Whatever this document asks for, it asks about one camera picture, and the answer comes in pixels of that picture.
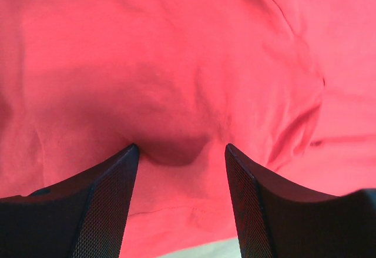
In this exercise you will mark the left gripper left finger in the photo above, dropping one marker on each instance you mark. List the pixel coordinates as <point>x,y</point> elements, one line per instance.
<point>82,216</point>

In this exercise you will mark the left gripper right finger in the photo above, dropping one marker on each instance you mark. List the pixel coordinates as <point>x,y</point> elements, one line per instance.
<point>276,217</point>

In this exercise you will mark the red t shirt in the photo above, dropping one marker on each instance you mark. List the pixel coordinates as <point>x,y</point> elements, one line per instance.
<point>291,83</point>

